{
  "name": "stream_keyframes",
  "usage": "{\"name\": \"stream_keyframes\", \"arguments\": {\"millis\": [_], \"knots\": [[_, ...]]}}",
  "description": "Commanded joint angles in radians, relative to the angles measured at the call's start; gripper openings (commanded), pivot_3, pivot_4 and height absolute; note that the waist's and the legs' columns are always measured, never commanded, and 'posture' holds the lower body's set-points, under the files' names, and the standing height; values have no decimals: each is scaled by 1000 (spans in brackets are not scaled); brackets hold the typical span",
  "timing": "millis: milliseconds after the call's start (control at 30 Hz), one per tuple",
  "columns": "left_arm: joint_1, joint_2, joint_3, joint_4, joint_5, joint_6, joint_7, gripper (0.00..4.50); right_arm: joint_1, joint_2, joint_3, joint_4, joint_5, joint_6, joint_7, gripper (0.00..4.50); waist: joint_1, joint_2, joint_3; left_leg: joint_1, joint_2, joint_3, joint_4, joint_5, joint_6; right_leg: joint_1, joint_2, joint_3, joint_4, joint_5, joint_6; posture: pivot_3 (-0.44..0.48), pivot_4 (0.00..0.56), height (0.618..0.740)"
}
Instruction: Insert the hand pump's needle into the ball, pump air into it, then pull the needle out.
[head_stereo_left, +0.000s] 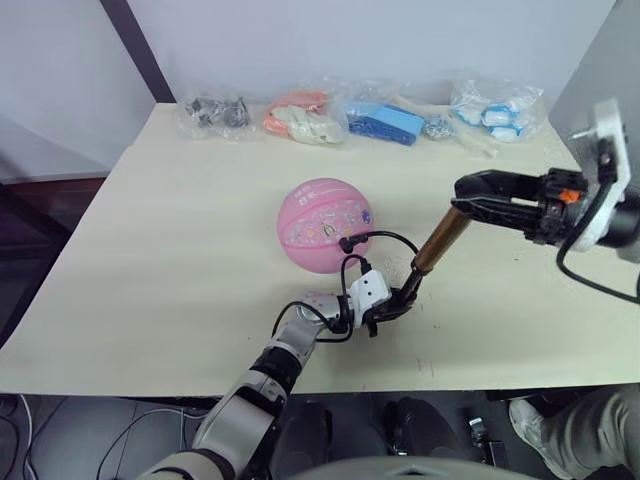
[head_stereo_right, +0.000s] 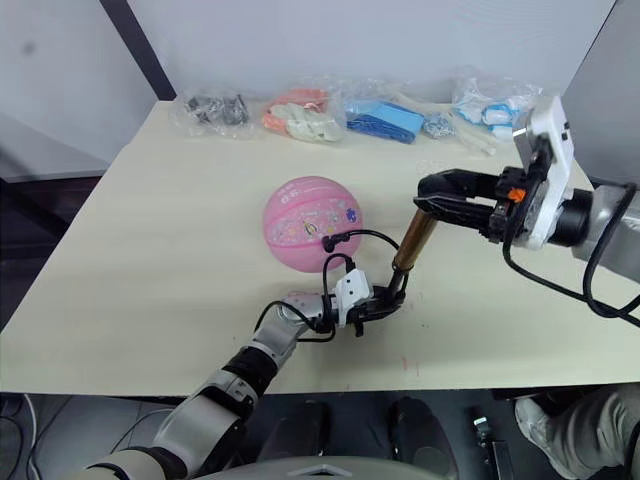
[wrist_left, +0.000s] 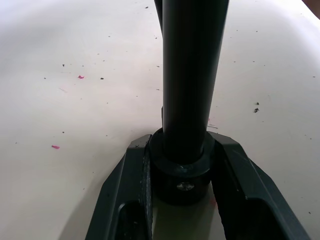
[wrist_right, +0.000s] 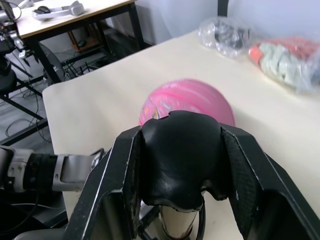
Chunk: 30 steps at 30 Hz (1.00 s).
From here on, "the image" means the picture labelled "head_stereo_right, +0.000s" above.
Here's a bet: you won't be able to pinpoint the plastic bag of white-blue items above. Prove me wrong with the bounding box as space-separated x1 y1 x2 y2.
449 76 544 135

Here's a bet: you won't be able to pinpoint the bronze hand pump with hose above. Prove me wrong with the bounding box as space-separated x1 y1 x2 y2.
321 209 438 302

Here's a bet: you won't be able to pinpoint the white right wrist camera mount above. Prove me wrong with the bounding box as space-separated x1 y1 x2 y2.
510 94 577 251

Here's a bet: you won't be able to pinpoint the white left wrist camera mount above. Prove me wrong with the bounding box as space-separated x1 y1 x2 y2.
333 268 374 329

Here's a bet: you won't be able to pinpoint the cream plastic sticks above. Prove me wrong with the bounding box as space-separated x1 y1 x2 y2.
452 117 499 158

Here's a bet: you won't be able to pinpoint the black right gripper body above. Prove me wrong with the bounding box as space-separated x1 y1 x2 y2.
487 166 539 247

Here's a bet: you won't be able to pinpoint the white shoe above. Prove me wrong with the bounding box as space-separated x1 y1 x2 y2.
514 394 567 462

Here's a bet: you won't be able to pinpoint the grey robot torso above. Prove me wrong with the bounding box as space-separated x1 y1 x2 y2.
267 451 404 480

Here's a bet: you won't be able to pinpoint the grey trouser leg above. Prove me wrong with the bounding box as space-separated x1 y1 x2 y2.
543 384 640 480

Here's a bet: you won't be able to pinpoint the dark slanted pillar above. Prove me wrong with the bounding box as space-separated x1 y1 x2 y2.
97 0 178 102

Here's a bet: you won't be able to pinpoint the small bag of silver pieces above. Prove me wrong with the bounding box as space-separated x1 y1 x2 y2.
422 112 457 139

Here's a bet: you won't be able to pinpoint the plastic bag of blue items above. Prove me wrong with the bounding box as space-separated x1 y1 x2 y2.
339 76 427 147

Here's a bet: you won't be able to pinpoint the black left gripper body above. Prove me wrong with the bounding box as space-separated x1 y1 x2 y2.
344 296 390 338

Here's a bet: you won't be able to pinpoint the plastic bag of dark parts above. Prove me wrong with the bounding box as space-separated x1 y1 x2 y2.
171 87 254 140

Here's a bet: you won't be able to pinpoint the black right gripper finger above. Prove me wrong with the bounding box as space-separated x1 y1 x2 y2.
417 169 503 200
412 196 497 237

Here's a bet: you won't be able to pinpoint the plastic bag of orange-white items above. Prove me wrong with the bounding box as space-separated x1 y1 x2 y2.
259 79 349 145

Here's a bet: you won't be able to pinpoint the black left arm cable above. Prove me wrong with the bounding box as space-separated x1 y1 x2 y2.
254 253 357 344

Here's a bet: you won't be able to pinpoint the cables on floor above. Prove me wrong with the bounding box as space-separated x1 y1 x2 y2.
0 393 49 480

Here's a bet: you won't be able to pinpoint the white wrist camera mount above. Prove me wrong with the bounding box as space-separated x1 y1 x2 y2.
333 268 374 329
510 94 577 251

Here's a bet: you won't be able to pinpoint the grey partition panel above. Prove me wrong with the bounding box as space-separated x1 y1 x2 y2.
561 0 640 192

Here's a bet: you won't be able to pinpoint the pink printed ball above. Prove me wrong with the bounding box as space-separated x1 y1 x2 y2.
262 174 364 275

